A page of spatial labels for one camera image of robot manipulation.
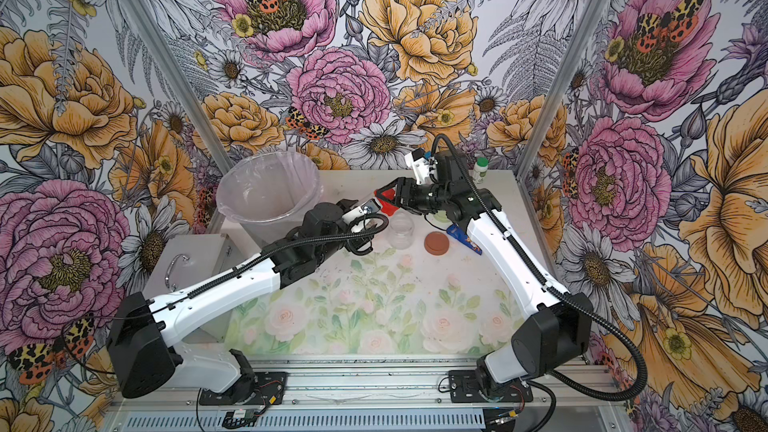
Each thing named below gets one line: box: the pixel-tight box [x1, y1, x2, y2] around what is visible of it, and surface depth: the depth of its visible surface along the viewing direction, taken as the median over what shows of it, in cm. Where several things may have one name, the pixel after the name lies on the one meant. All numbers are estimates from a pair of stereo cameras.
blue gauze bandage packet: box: [446, 224, 482, 255], surface depth 104 cm
